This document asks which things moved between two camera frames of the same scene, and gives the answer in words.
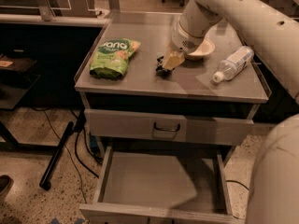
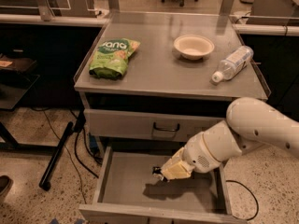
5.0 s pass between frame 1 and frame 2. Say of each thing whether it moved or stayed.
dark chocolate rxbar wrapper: moved
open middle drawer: stayed
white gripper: moved
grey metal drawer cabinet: stayed
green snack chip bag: stayed
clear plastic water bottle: stayed
